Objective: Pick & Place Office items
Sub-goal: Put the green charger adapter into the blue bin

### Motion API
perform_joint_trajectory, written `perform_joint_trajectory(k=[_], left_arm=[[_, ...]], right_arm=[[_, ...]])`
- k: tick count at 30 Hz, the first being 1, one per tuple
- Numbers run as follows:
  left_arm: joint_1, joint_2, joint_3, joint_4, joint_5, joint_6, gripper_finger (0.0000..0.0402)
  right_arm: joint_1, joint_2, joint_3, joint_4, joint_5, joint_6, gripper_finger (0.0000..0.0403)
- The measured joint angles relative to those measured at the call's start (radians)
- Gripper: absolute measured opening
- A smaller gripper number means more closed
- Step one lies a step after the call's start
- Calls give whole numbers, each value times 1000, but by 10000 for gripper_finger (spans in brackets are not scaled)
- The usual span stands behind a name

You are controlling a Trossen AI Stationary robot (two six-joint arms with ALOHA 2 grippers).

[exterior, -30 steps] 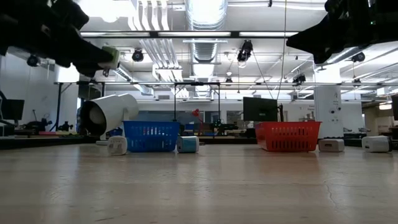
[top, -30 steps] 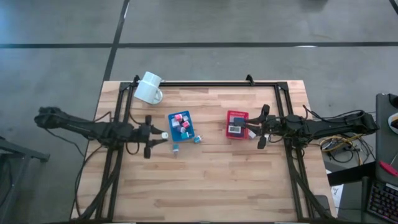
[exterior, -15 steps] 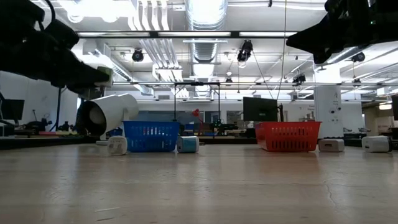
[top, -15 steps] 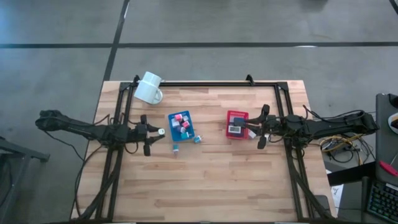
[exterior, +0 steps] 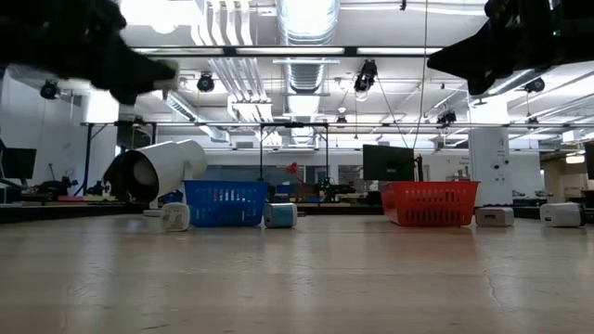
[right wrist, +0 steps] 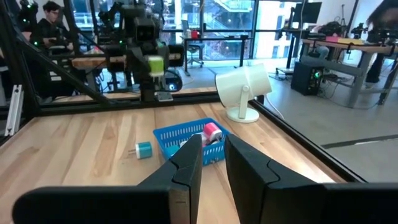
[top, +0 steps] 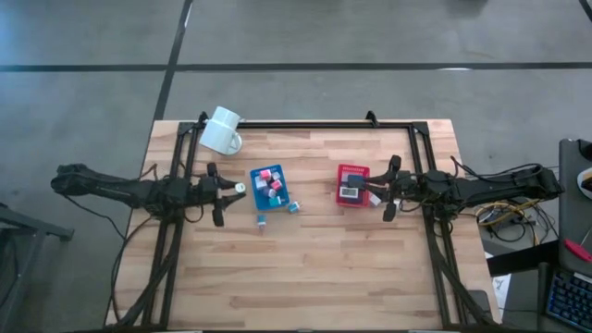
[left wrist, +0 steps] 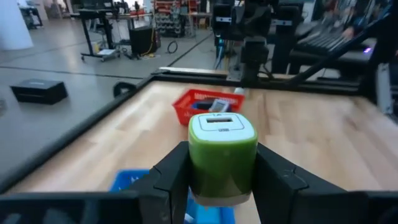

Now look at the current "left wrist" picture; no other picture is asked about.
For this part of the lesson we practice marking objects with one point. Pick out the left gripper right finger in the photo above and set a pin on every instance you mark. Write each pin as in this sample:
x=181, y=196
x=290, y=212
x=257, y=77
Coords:
x=280, y=193

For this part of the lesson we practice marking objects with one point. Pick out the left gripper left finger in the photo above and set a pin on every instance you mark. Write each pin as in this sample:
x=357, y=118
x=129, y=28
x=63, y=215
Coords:
x=168, y=186

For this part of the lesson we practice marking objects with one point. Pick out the green white charger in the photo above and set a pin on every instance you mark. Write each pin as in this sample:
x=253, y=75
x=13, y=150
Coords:
x=222, y=161

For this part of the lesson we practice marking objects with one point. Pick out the blue box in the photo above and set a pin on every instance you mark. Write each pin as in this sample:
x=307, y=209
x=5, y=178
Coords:
x=200, y=105

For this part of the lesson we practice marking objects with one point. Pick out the white digital display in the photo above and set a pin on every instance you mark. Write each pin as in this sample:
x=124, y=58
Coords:
x=219, y=105

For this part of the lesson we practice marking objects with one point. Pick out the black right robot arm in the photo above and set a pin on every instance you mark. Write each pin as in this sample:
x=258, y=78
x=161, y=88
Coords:
x=255, y=59

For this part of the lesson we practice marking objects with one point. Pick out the blue plastic basket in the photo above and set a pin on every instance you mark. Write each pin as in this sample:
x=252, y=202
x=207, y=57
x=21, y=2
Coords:
x=127, y=180

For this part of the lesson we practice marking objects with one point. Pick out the red plastic basket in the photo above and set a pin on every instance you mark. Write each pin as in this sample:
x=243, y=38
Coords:
x=186, y=109

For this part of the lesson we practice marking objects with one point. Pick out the white cube charger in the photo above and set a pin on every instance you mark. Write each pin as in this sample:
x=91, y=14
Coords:
x=240, y=91

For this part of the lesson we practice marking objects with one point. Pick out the grey desk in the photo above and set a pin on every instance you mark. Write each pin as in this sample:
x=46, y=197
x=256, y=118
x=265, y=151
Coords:
x=326, y=60

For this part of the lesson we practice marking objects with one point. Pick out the black computer tower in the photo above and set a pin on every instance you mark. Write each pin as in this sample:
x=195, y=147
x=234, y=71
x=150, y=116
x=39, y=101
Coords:
x=143, y=40

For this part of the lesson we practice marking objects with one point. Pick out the silver aluminium bar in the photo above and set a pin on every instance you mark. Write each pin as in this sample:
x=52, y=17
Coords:
x=384, y=87

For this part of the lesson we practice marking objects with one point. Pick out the black keyboard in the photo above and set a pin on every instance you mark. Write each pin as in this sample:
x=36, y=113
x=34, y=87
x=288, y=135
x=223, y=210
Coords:
x=323, y=40

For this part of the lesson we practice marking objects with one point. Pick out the black box on floor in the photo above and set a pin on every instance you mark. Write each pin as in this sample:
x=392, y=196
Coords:
x=38, y=91

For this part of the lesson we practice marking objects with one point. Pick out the black standing desk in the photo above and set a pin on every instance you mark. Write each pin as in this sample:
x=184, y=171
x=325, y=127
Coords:
x=105, y=31

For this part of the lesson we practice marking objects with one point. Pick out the red shelf with bins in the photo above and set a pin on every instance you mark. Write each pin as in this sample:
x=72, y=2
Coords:
x=169, y=18

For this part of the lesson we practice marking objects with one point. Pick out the person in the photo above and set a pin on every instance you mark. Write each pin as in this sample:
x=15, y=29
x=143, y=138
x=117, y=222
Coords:
x=357, y=21

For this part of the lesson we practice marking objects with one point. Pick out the white round pillar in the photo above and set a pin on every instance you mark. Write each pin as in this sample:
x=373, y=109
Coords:
x=12, y=25

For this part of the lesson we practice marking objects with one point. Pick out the black frame clamp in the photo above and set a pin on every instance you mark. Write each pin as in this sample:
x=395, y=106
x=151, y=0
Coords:
x=124, y=87

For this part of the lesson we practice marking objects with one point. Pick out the black aluminium table frame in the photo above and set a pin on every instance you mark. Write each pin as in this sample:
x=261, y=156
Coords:
x=192, y=77

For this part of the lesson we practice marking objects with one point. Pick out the black post with silver strip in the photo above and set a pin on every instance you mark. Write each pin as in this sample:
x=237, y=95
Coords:
x=222, y=28
x=282, y=46

